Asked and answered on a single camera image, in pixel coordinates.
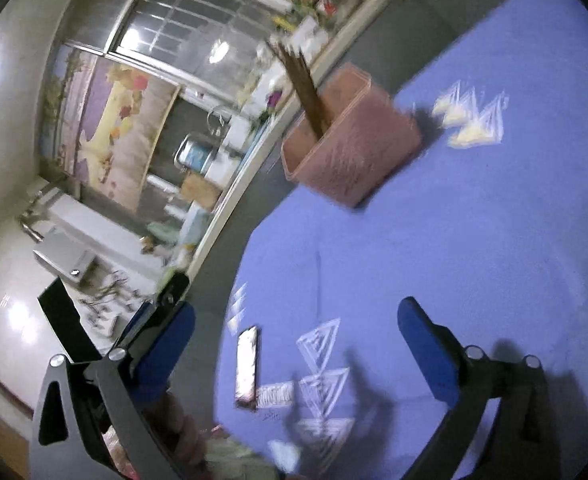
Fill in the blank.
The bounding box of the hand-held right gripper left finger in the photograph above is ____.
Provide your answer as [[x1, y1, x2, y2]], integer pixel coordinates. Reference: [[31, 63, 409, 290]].
[[26, 302, 197, 480]]

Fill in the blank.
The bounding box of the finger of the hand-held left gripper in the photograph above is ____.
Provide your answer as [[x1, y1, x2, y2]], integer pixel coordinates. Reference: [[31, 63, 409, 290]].
[[116, 272, 191, 356]]

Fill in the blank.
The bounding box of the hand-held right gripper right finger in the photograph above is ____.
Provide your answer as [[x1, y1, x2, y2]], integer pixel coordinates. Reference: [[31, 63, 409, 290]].
[[398, 296, 567, 480]]

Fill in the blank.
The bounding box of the pink perforated plastic basket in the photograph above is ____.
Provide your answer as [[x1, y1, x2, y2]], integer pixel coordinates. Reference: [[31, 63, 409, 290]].
[[280, 64, 423, 208]]

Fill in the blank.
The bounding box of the bundle of brown chopsticks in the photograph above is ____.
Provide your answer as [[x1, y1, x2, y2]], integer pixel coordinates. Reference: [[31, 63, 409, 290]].
[[266, 40, 332, 138]]

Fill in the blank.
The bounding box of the pile of metal tools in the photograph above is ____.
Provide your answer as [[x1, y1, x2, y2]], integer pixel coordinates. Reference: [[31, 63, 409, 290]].
[[76, 267, 147, 341]]

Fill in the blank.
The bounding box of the silver metal box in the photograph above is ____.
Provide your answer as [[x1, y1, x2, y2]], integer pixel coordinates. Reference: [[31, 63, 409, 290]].
[[33, 227, 97, 283]]

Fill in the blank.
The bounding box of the black smartphone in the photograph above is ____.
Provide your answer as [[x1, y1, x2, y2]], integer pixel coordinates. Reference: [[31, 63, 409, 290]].
[[234, 326, 262, 411]]

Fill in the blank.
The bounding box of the brown board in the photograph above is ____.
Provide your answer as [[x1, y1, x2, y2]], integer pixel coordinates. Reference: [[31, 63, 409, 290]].
[[180, 175, 222, 211]]

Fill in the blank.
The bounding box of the blue printed tablecloth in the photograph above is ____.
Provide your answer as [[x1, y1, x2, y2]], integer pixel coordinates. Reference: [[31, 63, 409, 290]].
[[214, 0, 588, 480]]

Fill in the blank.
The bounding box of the chrome faucet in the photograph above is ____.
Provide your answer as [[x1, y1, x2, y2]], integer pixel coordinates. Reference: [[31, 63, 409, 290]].
[[206, 104, 235, 138]]

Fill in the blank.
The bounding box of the window with metal grille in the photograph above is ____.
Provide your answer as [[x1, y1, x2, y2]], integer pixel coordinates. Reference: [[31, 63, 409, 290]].
[[106, 0, 295, 106]]

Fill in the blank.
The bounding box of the floral wall poster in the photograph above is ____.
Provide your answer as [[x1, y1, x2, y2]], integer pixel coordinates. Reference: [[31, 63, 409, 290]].
[[41, 45, 182, 211]]

